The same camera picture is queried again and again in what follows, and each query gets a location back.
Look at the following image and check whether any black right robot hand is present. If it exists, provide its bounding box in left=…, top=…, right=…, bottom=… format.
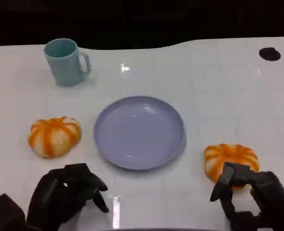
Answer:
left=209, top=161, right=284, bottom=231

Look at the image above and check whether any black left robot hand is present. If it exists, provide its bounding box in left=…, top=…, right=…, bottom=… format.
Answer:
left=26, top=163, right=110, bottom=231

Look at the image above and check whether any orange and white bread roll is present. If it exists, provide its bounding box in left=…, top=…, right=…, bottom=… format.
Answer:
left=27, top=116, right=82, bottom=159
left=203, top=143, right=260, bottom=191

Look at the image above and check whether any lilac plate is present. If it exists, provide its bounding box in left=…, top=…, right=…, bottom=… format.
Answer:
left=93, top=95, right=187, bottom=171

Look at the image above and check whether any pale green mug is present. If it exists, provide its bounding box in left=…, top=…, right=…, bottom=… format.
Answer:
left=44, top=38, right=92, bottom=87

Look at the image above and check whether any black round table grommet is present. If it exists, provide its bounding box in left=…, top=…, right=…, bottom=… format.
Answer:
left=259, top=47, right=282, bottom=62

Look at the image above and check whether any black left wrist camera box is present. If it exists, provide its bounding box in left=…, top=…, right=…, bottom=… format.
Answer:
left=0, top=193, right=27, bottom=231

